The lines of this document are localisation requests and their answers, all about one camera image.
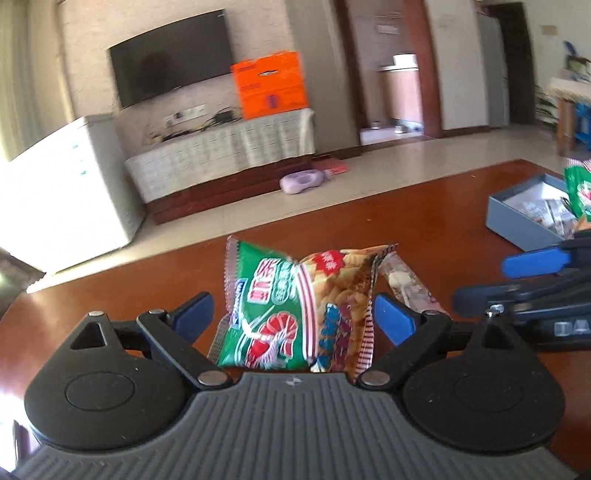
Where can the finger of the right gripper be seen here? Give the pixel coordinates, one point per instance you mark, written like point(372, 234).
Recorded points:
point(521, 296)
point(573, 253)

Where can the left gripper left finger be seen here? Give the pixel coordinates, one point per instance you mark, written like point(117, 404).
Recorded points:
point(152, 352)

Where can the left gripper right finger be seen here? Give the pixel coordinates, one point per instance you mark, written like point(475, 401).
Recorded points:
point(432, 352)

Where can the silver printed snack packet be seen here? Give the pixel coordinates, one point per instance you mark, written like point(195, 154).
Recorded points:
point(551, 214)

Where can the green shrimp cracker bag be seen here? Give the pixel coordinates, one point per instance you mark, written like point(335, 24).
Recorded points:
point(286, 314)
point(577, 177)

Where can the grey shallow cardboard box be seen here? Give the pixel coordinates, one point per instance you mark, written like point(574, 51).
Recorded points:
point(505, 219)

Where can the clear long candy packet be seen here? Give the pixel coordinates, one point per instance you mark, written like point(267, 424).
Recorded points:
point(406, 285)

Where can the blue plastic stool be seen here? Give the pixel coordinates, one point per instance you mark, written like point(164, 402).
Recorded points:
point(583, 124)

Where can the tv cabinet with lace cloth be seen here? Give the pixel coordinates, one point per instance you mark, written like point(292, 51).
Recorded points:
point(222, 165)

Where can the white chest freezer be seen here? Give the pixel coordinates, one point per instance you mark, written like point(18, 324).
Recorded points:
point(68, 198)

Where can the dining table with lace cloth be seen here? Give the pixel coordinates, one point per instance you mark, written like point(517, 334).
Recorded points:
point(568, 93)

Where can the pink floor mat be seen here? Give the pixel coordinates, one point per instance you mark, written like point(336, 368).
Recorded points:
point(330, 165)

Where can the purple lotion bottle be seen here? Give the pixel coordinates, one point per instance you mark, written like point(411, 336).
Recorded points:
point(298, 182)

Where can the black set-top box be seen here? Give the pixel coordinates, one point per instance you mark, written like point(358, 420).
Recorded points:
point(224, 116)

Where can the orange gift box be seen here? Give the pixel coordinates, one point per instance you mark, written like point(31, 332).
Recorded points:
point(270, 85)

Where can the black wall television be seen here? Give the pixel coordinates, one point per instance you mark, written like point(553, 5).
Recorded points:
point(172, 56)

